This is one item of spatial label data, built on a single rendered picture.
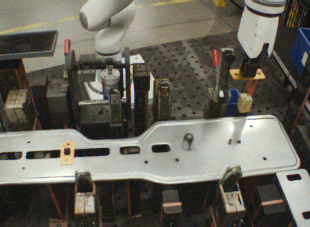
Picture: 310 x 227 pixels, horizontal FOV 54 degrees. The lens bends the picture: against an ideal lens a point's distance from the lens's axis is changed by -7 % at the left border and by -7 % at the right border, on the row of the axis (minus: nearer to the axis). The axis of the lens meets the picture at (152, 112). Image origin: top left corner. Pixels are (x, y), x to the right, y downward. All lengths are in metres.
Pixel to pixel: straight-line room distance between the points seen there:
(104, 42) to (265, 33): 0.82
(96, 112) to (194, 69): 0.79
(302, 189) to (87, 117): 0.69
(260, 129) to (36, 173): 0.67
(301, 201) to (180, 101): 0.82
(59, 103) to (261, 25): 0.63
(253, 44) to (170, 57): 1.13
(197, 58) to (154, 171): 1.05
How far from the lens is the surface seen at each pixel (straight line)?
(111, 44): 1.36
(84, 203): 0.77
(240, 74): 0.79
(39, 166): 0.92
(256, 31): 0.68
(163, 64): 1.74
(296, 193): 0.92
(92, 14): 1.24
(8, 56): 1.07
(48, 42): 1.09
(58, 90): 1.01
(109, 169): 0.88
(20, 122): 1.03
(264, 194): 0.91
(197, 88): 1.62
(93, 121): 1.05
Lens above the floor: 1.70
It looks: 44 degrees down
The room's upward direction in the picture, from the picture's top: 2 degrees clockwise
